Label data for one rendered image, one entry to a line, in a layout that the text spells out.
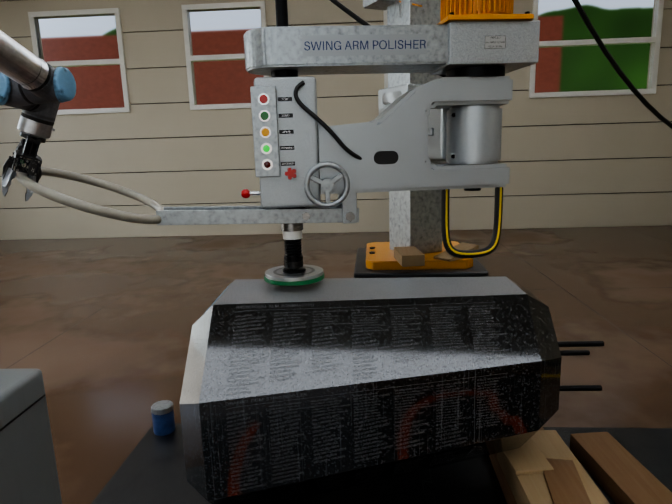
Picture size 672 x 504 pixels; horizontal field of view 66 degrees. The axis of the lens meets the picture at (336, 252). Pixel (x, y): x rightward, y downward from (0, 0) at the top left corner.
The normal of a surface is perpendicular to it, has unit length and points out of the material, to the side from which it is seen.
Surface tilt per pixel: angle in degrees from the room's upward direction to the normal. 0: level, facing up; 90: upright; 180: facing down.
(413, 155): 90
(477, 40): 90
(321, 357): 45
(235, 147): 90
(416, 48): 90
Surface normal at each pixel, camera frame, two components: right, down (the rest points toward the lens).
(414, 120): 0.09, 0.20
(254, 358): -0.01, -0.55
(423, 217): 0.44, 0.17
